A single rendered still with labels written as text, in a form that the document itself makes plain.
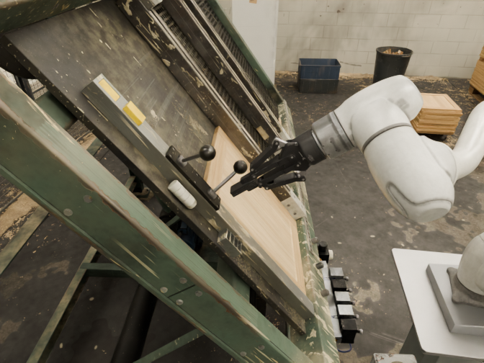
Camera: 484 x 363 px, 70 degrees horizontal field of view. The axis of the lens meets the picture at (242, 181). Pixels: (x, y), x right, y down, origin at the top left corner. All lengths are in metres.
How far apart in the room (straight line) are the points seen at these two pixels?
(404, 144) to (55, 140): 0.58
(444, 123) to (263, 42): 2.49
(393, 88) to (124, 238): 0.57
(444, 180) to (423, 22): 6.18
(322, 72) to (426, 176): 5.00
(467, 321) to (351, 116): 1.02
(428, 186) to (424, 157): 0.05
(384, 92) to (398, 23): 5.97
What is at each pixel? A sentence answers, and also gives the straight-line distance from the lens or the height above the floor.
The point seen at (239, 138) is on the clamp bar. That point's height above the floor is 1.30.
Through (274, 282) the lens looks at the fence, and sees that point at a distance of 1.10.
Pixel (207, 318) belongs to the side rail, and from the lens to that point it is 0.82.
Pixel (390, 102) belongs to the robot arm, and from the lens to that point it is 0.72.
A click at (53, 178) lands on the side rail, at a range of 0.64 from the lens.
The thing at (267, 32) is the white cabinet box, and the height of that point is 0.94.
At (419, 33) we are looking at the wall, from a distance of 6.82.
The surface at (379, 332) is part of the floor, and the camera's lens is 2.40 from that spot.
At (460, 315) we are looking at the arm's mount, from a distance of 1.56.
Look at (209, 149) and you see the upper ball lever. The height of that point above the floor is 1.54.
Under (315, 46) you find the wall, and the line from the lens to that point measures 6.56.
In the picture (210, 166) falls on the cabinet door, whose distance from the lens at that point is 1.07.
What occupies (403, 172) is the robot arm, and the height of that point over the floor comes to 1.59.
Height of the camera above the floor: 1.91
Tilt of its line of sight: 34 degrees down
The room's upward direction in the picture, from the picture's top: straight up
